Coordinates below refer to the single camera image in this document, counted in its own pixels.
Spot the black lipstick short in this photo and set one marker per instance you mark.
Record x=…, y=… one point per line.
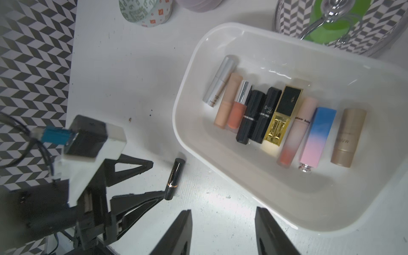
x=265, y=115

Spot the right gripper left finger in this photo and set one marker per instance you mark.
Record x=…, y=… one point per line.
x=177, y=239

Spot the green patterned bowl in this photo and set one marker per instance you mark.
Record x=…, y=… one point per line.
x=146, y=13

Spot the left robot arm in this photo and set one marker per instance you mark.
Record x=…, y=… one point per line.
x=32, y=213

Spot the chrome jewelry stand green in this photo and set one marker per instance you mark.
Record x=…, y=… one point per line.
x=361, y=27

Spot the beige small lipstick tube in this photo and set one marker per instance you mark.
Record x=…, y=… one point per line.
x=348, y=136

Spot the purple bowl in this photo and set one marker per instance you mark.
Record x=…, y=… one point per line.
x=199, y=6

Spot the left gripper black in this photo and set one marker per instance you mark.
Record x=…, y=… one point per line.
x=94, y=217

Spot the gold black lipstick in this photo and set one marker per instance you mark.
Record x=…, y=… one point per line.
x=282, y=116

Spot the black lipstick long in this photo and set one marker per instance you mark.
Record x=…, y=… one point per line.
x=174, y=178

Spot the peach lipstick tube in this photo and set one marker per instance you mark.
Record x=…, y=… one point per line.
x=227, y=101

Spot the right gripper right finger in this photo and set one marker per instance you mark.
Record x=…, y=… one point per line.
x=271, y=239

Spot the blue pink lipstick tube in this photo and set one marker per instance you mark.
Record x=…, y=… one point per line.
x=321, y=126

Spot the orange lip gloss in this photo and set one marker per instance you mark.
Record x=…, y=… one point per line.
x=239, y=105

